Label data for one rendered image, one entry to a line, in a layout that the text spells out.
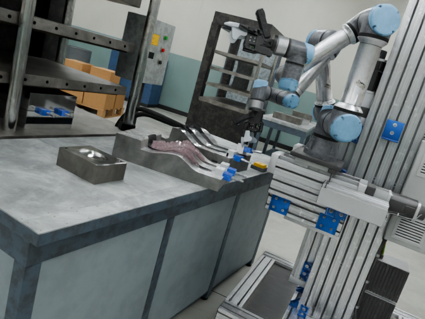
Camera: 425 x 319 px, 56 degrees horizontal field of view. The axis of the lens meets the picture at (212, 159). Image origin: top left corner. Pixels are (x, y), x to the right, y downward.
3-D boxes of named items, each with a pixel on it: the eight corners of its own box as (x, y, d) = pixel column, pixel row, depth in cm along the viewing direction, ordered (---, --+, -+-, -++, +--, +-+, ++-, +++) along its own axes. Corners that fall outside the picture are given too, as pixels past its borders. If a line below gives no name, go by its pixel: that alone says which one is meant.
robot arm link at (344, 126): (344, 140, 171) (389, 11, 159) (357, 148, 157) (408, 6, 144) (317, 133, 170) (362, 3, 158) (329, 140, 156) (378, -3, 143)
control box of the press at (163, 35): (131, 228, 295) (179, 27, 262) (101, 237, 269) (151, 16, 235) (109, 216, 304) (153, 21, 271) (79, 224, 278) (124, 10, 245)
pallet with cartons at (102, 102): (123, 115, 717) (131, 75, 700) (101, 119, 638) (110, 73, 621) (64, 97, 735) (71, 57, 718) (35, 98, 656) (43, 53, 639)
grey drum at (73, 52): (84, 89, 894) (92, 50, 874) (85, 93, 841) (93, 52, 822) (56, 83, 871) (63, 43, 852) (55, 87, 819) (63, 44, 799)
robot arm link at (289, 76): (291, 91, 165) (300, 65, 163) (298, 93, 155) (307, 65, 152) (273, 86, 165) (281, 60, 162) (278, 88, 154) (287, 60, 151)
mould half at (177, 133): (246, 170, 219) (253, 147, 216) (225, 175, 197) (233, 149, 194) (175, 141, 241) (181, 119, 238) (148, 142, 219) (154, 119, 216)
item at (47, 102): (71, 128, 208) (77, 96, 204) (24, 129, 184) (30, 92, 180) (12, 102, 230) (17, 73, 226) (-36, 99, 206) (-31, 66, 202)
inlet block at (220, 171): (242, 186, 176) (246, 175, 175) (240, 188, 171) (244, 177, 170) (214, 176, 178) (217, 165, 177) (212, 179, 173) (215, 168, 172)
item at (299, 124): (305, 164, 743) (321, 117, 722) (290, 183, 566) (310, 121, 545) (270, 152, 763) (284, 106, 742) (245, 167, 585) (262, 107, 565)
